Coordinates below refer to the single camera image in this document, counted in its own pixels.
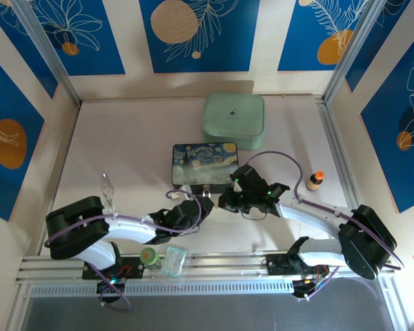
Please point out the mint green zip case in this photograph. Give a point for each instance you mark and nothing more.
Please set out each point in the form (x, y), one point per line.
(233, 119)

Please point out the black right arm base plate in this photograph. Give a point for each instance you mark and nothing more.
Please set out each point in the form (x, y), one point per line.
(277, 265)

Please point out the blue floral wall poster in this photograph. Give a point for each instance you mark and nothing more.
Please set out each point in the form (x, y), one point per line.
(400, 120)
(317, 34)
(10, 138)
(200, 34)
(89, 38)

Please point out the small bottle orange cap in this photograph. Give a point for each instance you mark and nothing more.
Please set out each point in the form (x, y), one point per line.
(316, 181)

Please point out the metal binder clip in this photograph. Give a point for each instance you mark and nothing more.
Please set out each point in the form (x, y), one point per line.
(107, 191)

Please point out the clear plastic box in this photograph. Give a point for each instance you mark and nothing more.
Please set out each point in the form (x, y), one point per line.
(173, 261)

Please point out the green-lidded small jar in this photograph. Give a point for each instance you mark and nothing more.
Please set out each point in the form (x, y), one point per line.
(148, 257)

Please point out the aluminium side rail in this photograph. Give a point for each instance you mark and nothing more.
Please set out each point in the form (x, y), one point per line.
(338, 155)

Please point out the starry night painted box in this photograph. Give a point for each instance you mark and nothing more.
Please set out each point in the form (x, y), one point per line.
(205, 163)

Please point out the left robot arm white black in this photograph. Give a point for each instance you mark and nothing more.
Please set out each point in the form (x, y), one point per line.
(131, 230)

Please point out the aluminium frame post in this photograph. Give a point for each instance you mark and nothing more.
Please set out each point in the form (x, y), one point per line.
(353, 51)
(46, 51)

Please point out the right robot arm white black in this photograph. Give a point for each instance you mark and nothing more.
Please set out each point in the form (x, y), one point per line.
(310, 215)

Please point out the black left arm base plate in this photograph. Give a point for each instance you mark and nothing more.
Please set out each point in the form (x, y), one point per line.
(132, 269)

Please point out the aluminium frame rail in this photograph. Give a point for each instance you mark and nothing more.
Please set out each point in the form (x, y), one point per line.
(221, 265)

